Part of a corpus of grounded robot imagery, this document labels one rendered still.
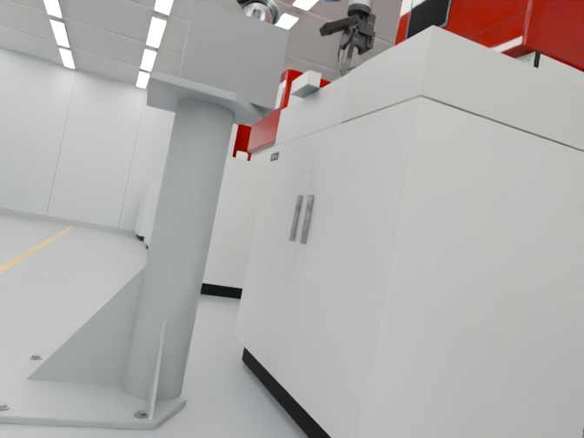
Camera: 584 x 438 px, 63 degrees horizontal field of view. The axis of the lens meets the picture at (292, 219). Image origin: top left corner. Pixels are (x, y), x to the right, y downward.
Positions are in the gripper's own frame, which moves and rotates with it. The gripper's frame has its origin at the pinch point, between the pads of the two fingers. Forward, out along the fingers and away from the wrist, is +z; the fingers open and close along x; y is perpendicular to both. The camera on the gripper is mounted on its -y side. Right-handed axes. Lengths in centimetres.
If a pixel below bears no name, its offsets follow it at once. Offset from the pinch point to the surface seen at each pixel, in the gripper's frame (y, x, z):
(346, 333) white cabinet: -4, -38, 71
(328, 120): -4.1, -5.9, 17.2
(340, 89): -4.1, -10.5, 9.2
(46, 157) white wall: -171, 796, -8
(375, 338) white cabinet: -4, -49, 69
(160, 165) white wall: 19, 796, -38
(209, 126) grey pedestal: -36.8, -5.3, 27.5
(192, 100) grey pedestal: -42.2, -3.6, 21.6
